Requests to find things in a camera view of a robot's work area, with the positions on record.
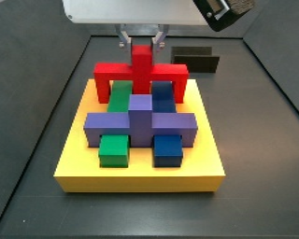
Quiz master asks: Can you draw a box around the green long block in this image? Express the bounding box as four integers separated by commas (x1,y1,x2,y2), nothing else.
99,81,132,168

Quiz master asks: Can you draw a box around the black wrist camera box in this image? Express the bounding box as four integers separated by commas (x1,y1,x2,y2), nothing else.
194,0,255,32

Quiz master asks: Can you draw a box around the black block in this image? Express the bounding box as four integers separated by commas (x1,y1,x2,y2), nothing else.
171,47,219,73

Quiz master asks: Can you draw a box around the yellow board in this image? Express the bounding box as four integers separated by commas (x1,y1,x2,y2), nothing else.
55,79,226,192

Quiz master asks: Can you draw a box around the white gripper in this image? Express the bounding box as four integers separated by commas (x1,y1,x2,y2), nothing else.
63,0,207,61

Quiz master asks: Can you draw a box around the purple cross-shaped block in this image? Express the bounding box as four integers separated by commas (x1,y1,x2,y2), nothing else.
84,94,198,148

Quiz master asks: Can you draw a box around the blue long block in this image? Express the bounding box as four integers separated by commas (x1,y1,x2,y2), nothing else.
152,81,183,167

